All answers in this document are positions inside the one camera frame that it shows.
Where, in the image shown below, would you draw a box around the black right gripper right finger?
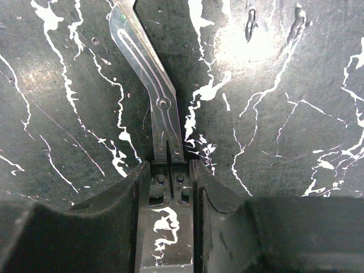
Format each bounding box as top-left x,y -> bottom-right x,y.
189,160 -> 363,272

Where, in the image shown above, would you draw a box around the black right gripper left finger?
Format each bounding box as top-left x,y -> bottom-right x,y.
1,162 -> 150,272

